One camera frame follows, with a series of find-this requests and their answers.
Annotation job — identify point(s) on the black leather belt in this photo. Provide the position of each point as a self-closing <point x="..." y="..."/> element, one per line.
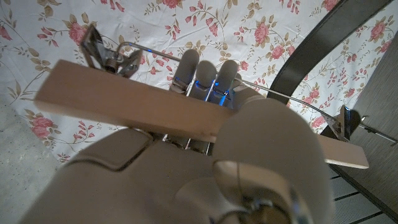
<point x="326" y="34"/>

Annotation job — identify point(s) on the wooden stick with metal clips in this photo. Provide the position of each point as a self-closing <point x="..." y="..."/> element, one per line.
<point x="124" y="99"/>

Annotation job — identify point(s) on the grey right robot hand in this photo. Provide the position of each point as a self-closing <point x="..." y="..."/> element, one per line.
<point x="155" y="186"/>

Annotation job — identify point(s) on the floral backdrop cloth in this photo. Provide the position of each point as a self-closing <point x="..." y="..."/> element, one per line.
<point x="155" y="21"/>

